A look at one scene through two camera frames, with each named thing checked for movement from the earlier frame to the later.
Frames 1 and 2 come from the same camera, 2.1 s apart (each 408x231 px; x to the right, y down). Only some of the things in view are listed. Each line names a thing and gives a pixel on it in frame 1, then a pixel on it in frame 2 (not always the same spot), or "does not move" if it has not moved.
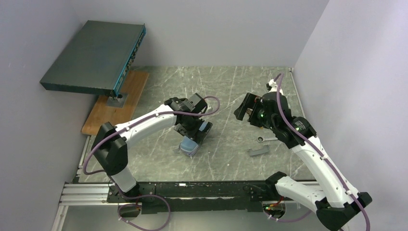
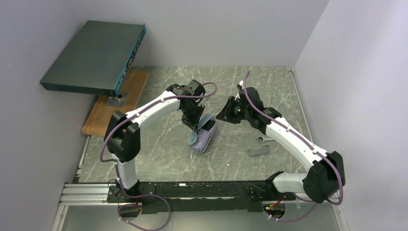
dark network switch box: [99, 59] does not move
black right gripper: [248, 108] → [230, 111]
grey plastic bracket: [252, 152] does not move
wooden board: [100, 113] does not move
